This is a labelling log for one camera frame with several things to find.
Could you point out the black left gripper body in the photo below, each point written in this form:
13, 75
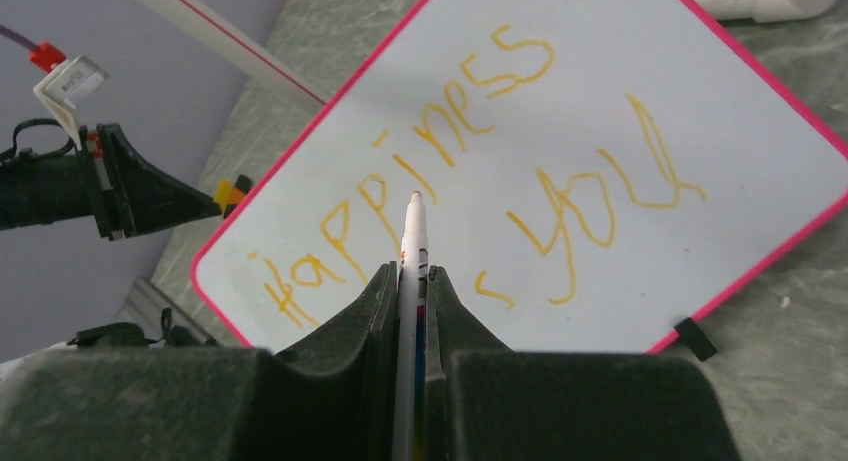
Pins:
48, 189

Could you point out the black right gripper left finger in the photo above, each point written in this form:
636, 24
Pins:
327, 397

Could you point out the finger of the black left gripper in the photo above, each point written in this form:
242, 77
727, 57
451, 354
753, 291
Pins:
145, 199

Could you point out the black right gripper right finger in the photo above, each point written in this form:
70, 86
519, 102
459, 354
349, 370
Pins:
485, 401

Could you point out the yellow marker pen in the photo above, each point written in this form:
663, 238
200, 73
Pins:
410, 294

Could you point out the pink framed whiteboard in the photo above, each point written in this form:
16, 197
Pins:
595, 171

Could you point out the orange black whiteboard eraser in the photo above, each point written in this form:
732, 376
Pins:
230, 193

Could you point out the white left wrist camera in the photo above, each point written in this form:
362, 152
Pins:
67, 83

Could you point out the white PVC pipe frame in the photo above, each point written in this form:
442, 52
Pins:
765, 11

